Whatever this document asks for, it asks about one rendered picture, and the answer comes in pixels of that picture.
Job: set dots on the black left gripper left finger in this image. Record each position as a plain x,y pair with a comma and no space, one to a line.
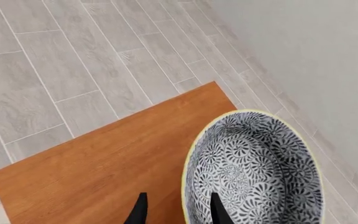
138,212

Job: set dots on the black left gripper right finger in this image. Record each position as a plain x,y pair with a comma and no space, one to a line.
219,213

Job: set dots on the wooden cabinet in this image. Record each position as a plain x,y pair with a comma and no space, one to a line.
104,163

